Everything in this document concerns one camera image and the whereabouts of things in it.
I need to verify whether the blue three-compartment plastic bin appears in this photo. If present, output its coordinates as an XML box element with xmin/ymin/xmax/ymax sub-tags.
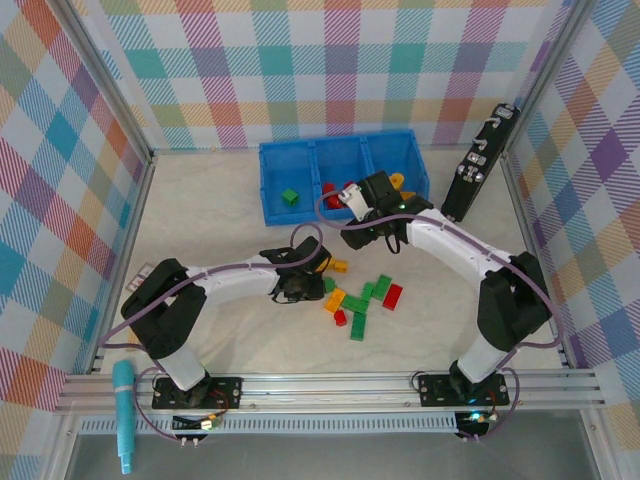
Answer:
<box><xmin>258</xmin><ymin>130</ymin><xmax>430</xmax><ymax>227</ymax></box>

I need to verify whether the aluminium mounting rail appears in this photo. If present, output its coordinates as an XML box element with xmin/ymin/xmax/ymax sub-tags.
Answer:
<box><xmin>53</xmin><ymin>369</ymin><xmax>604</xmax><ymax>416</ymax></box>

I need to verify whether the aluminium side frame rail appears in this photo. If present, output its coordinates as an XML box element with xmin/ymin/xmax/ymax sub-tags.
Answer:
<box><xmin>92</xmin><ymin>152</ymin><xmax>157</xmax><ymax>374</ymax></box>
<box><xmin>499</xmin><ymin>149</ymin><xmax>574</xmax><ymax>371</ymax></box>

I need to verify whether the aluminium upright frame post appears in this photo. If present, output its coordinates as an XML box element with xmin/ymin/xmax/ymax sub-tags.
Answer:
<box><xmin>502</xmin><ymin>0</ymin><xmax>604</xmax><ymax>161</ymax></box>
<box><xmin>62</xmin><ymin>0</ymin><xmax>157</xmax><ymax>161</ymax></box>

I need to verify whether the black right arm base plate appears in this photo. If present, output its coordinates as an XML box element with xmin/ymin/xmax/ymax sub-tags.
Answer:
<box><xmin>417</xmin><ymin>372</ymin><xmax>511</xmax><ymax>407</ymax></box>

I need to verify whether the grey slotted cable duct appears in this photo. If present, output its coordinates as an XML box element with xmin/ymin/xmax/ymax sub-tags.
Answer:
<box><xmin>79</xmin><ymin>413</ymin><xmax>459</xmax><ymax>437</ymax></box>

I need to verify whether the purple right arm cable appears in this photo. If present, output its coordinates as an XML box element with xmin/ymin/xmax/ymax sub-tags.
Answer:
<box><xmin>318</xmin><ymin>189</ymin><xmax>564</xmax><ymax>444</ymax></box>

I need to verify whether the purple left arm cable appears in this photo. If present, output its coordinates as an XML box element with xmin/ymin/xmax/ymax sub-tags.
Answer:
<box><xmin>99</xmin><ymin>222</ymin><xmax>324</xmax><ymax>444</ymax></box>

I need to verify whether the teal cylindrical tool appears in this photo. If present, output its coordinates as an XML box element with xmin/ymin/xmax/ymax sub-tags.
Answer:
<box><xmin>111</xmin><ymin>358</ymin><xmax>137</xmax><ymax>476</ymax></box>

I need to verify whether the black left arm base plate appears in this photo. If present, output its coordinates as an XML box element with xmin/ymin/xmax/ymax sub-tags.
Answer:
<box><xmin>151</xmin><ymin>375</ymin><xmax>244</xmax><ymax>411</ymax></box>

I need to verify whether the black case with metal latches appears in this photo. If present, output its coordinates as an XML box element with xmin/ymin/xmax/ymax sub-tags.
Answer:
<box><xmin>440</xmin><ymin>103</ymin><xmax>522</xmax><ymax>223</ymax></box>

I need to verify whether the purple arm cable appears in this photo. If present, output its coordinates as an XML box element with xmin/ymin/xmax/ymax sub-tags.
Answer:
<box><xmin>318</xmin><ymin>189</ymin><xmax>564</xmax><ymax>444</ymax></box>
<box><xmin>99</xmin><ymin>222</ymin><xmax>324</xmax><ymax>444</ymax></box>

